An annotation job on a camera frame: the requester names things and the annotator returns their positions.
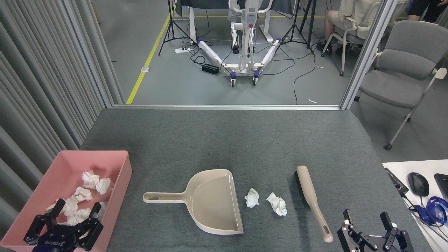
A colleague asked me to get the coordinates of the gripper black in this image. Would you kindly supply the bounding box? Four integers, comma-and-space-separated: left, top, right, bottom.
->
24, 198, 104, 252

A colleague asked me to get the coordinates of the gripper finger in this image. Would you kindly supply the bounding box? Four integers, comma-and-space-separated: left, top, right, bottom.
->
380, 212, 415, 252
337, 209, 378, 252

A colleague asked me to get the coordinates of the beige hand brush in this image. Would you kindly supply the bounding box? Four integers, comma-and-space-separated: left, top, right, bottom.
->
294, 166, 334, 243

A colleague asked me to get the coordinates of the beige plastic dustpan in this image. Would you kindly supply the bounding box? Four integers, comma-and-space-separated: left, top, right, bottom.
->
142, 169, 244, 235

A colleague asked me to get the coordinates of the grey padded chair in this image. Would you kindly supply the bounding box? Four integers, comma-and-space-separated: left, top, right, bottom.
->
353, 20, 448, 151

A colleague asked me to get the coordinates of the pink plastic bin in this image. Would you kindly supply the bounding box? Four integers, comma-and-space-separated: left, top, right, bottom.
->
0, 150, 133, 252

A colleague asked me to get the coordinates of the white side table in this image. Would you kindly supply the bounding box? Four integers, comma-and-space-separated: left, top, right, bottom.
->
382, 159, 448, 252

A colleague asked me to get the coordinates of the black computer mouse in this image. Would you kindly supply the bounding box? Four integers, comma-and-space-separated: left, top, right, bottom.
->
407, 172, 430, 197

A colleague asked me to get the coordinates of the slim black device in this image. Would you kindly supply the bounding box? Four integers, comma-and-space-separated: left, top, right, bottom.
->
384, 167, 409, 196

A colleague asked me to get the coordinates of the black keyboard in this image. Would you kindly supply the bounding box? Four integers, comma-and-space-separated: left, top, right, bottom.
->
434, 173, 448, 200

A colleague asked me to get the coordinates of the grey pleated curtain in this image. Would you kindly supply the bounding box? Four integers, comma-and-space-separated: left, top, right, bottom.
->
0, 0, 125, 238

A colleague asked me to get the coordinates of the black tripod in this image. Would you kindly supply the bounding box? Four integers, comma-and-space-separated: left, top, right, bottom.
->
276, 0, 315, 56
158, 0, 196, 56

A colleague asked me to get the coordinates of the white office chair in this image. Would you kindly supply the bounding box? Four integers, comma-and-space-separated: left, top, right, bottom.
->
321, 2, 382, 77

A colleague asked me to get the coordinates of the white wheeled stand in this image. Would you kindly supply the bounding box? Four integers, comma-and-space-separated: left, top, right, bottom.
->
196, 0, 282, 87

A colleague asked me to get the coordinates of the seated person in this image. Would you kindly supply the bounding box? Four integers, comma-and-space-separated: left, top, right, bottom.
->
317, 0, 382, 55

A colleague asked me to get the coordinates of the thin black desk cable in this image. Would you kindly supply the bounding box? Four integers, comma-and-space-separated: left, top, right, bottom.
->
401, 194, 448, 242

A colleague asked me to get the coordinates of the blue cable bundle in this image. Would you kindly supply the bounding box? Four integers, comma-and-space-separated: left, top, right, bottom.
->
409, 196, 448, 226

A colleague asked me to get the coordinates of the black floor cable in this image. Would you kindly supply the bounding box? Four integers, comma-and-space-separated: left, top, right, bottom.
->
259, 42, 317, 105
182, 35, 228, 70

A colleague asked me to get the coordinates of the silver table rail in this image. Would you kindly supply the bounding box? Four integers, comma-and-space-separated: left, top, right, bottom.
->
112, 104, 342, 111

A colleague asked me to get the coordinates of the silver post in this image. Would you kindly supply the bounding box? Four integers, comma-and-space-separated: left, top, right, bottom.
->
340, 0, 398, 110

